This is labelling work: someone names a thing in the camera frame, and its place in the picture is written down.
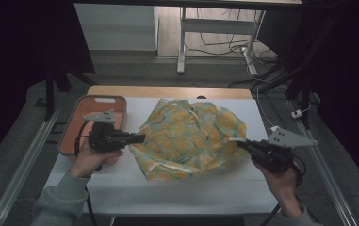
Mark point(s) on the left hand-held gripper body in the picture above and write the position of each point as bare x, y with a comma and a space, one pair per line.
105, 138

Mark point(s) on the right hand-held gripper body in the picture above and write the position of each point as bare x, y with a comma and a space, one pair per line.
288, 139

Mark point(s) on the orange plastic basket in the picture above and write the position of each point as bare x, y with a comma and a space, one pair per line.
73, 132

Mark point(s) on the yellow floral tote bag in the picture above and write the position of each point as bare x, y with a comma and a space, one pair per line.
183, 138

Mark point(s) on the person's left hand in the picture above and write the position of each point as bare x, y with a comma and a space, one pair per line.
87, 163

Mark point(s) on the person's right hand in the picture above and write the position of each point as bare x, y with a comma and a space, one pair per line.
282, 185

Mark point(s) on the white power strip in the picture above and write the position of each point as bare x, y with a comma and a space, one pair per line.
273, 129

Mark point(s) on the white plug adapter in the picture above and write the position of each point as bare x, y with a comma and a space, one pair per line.
296, 114

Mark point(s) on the wooden table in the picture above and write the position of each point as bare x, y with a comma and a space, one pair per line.
130, 91

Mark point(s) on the white table cover sheet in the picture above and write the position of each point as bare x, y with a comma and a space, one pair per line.
167, 194

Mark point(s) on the black metal stand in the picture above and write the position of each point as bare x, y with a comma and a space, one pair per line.
50, 97
306, 78

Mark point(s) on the black curtain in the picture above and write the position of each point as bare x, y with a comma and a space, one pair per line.
353, 78
17, 62

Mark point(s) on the white cabinet panel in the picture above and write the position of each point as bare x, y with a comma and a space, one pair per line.
117, 28

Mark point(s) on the aluminium floor rail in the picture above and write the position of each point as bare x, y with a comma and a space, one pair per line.
324, 175
26, 163

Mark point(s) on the white metal desk frame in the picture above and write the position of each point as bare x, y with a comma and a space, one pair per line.
215, 25

